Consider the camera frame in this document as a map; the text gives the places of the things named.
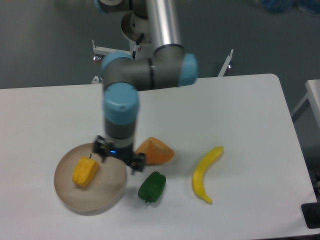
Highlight blue bag in background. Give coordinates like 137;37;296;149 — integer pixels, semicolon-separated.
255;0;320;17

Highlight orange toy pumpkin slice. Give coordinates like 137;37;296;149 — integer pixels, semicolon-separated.
135;137;175;166

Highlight black device at table edge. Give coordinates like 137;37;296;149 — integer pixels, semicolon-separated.
301;202;320;229

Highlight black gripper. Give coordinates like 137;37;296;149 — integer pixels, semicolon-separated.
92;135;146;176

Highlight yellow toy pepper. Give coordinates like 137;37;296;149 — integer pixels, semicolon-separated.
72;153;100;188

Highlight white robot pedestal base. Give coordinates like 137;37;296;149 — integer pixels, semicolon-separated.
90;12;235;85

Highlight green toy pepper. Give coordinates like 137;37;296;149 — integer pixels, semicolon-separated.
137;171;167;203

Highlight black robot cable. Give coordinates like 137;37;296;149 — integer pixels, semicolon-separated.
132;32;145;61

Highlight beige round plate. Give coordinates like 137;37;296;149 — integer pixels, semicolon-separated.
53;143;127;216

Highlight yellow toy banana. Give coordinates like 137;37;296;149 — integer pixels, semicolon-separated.
191;146;224;205

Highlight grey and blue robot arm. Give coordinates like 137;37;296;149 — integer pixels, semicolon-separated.
92;0;199;172

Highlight white side table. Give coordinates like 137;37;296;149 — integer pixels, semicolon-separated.
290;79;320;126

